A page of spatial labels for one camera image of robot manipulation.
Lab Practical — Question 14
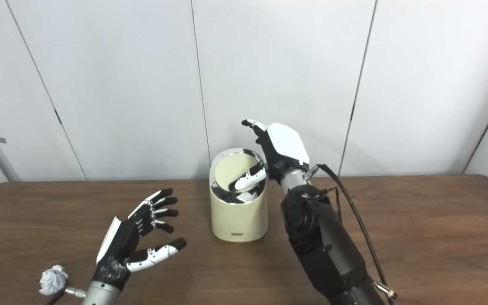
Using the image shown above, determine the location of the black bin liner bag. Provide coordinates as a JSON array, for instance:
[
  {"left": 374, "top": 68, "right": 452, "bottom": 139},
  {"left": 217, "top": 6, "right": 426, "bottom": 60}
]
[{"left": 211, "top": 180, "right": 266, "bottom": 205}]

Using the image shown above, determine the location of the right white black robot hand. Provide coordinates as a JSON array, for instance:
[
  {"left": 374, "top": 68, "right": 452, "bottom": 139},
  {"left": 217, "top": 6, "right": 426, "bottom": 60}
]
[{"left": 235, "top": 119, "right": 311, "bottom": 191}]

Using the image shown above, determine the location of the cream-colored bin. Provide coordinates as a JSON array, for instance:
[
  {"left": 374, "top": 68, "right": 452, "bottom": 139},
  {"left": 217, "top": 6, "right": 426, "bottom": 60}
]
[{"left": 209, "top": 148, "right": 269, "bottom": 243}]

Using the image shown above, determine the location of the white paper ball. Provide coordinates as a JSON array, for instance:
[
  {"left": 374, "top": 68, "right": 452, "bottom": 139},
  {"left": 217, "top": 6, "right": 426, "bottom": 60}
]
[{"left": 39, "top": 265, "right": 69, "bottom": 296}]

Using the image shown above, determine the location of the cream round bin lid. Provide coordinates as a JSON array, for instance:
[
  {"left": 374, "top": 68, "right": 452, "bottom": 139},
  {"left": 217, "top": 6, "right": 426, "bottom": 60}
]
[{"left": 215, "top": 153, "right": 261, "bottom": 191}]

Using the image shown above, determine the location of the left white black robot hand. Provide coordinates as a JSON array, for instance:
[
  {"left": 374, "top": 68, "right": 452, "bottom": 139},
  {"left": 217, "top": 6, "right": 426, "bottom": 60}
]
[{"left": 91, "top": 189, "right": 187, "bottom": 292}]

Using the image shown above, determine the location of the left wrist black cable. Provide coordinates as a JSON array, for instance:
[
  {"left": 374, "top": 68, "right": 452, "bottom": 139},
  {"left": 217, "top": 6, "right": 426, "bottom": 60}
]
[{"left": 47, "top": 287, "right": 87, "bottom": 305}]

